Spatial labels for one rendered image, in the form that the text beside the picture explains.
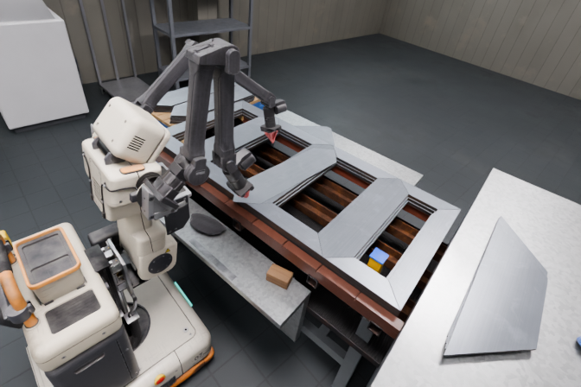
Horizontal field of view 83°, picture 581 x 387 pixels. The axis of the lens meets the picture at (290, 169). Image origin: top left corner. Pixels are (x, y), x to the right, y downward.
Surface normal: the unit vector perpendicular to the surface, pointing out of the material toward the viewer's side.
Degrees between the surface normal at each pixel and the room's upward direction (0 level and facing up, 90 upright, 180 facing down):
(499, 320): 0
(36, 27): 90
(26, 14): 90
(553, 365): 0
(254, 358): 0
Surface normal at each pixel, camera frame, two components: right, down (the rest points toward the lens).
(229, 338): 0.11, -0.80
